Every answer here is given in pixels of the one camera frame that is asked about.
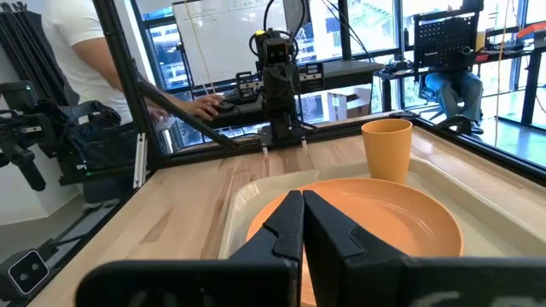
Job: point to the cream plastic tray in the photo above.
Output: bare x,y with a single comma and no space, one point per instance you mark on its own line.
482,221

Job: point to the black office chair base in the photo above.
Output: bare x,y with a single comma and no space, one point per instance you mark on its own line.
456,123

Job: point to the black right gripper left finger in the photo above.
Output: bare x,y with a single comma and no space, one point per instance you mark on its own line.
256,281

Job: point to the small white mounting peg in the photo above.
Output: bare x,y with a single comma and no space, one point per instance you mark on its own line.
264,150
303,143

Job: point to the grey monitor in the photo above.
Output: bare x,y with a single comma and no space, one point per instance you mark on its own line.
294,13

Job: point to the black diagonal frame brace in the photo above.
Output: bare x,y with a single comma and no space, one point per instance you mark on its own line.
187,115

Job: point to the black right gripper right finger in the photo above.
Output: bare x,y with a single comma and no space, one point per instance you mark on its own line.
362,277

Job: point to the black table-level camera box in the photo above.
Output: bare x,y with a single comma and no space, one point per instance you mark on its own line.
23,273

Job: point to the orange plastic cup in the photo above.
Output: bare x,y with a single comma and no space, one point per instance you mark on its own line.
387,149

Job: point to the black desk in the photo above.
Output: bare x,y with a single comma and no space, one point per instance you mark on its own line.
341,70

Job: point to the person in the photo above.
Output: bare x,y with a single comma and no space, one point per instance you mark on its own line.
81,51
454,94

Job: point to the black computer mouse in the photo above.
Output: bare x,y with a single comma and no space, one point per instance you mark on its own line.
226,106

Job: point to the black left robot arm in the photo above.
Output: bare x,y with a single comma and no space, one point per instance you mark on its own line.
279,123

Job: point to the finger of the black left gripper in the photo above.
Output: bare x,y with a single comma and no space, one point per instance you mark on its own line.
312,83
248,91

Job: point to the black pegboard panel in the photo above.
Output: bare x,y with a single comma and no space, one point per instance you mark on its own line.
445,40

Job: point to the cardboard box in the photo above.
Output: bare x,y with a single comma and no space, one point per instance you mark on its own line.
350,104

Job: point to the black folded stand rods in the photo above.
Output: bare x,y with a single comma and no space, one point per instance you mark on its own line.
30,51

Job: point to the whiteboard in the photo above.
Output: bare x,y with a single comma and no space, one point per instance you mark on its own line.
222,38

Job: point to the black frame post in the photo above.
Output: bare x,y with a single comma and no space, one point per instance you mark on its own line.
128,85

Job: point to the orange plastic plate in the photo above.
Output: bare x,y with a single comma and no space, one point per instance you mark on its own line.
396,217

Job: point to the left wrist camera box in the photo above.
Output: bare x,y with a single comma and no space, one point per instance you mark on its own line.
277,52

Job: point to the white metal strip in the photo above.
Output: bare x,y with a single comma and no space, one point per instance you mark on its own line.
140,160

